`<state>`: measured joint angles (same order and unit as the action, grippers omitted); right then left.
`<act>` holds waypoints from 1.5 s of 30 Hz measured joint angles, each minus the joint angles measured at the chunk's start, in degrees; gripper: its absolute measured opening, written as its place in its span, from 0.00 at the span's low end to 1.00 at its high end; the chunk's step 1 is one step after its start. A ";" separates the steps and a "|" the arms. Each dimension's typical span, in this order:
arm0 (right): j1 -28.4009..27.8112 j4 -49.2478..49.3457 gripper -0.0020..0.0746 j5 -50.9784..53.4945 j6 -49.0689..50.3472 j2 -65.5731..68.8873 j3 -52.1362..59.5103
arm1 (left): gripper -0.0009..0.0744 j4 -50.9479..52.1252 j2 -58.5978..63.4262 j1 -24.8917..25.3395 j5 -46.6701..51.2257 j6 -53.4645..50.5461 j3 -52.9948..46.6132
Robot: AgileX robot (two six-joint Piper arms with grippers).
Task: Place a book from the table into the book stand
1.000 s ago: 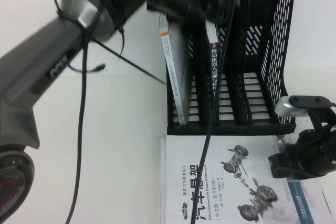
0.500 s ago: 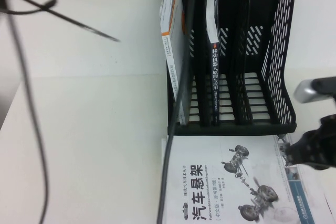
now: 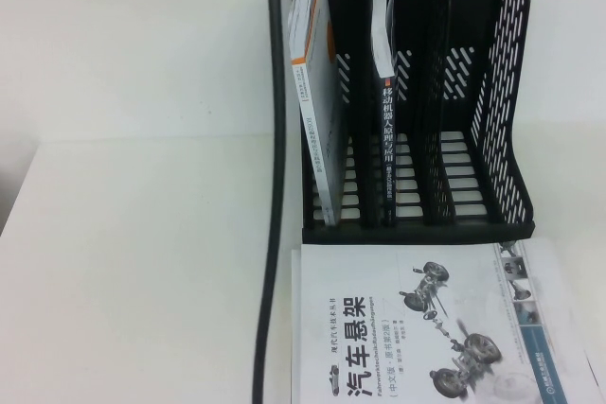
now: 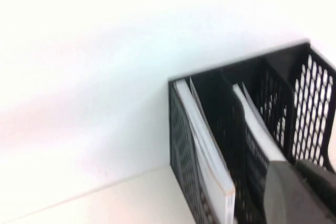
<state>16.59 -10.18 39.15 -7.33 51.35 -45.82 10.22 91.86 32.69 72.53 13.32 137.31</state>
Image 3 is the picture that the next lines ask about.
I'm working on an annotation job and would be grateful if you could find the dark mobile robot book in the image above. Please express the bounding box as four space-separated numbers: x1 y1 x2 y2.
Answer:
370 0 402 226

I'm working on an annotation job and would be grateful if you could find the white book with orange spine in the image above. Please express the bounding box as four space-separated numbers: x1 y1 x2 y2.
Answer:
287 0 351 227

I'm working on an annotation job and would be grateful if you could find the white car suspension book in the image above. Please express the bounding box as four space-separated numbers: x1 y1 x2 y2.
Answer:
290 237 601 404

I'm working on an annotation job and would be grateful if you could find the black plastic book stand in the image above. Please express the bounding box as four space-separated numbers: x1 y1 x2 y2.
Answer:
289 0 539 244

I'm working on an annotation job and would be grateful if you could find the black cable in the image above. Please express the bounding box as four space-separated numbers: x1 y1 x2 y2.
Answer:
244 0 289 404

